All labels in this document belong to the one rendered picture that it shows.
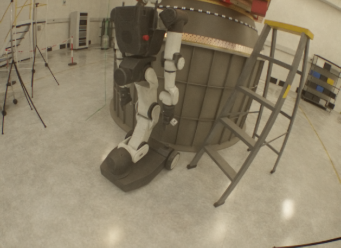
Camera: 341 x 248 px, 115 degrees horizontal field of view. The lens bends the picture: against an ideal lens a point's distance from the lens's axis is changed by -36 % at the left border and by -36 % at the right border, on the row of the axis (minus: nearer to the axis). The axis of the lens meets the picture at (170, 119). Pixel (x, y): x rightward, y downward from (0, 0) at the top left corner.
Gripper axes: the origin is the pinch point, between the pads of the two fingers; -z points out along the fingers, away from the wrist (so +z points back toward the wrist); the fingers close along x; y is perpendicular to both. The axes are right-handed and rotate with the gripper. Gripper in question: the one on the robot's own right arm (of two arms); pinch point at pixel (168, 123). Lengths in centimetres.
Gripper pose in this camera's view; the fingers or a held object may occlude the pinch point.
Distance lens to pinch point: 130.4
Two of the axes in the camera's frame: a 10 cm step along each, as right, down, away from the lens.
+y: -8.5, -3.6, 3.9
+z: 0.3, -7.6, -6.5
